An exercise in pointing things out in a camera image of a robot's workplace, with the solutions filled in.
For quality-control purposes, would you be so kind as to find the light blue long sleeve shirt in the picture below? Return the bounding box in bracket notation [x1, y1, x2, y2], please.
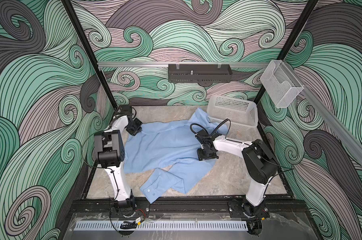
[124, 108, 228, 203]

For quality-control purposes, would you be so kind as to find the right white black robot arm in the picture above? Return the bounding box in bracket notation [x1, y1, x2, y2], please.
[195, 131, 278, 208]

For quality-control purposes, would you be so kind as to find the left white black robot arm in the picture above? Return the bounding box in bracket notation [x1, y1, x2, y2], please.
[94, 105, 142, 212]

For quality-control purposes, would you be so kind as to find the white plastic laundry basket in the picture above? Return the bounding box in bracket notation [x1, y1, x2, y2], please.
[207, 95, 258, 130]

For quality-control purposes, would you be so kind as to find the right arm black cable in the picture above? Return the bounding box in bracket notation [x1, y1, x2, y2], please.
[189, 118, 232, 142]

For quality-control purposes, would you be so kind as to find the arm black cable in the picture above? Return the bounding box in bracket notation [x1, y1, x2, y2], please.
[189, 118, 232, 142]
[107, 167, 122, 202]

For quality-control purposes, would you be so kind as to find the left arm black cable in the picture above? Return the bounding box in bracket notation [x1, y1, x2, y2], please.
[107, 167, 122, 202]

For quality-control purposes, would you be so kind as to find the black perforated wall tray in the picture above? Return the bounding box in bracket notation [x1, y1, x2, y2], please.
[168, 64, 233, 87]

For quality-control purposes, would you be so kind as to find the aluminium back wall rail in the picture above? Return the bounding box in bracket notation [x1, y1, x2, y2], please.
[98, 61, 269, 69]

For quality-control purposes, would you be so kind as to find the aluminium wall rail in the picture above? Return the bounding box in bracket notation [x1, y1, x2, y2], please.
[287, 64, 362, 166]
[98, 61, 269, 69]

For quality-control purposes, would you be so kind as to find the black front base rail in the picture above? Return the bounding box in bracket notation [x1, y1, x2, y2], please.
[70, 196, 308, 220]

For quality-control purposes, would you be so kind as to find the clear plastic wall bin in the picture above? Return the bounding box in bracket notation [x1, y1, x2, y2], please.
[260, 60, 304, 108]

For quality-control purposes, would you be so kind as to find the white slotted cable duct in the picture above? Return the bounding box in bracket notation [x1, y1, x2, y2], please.
[74, 220, 248, 232]

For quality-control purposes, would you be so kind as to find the aluminium right wall rail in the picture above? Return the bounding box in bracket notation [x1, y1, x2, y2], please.
[287, 64, 362, 166]

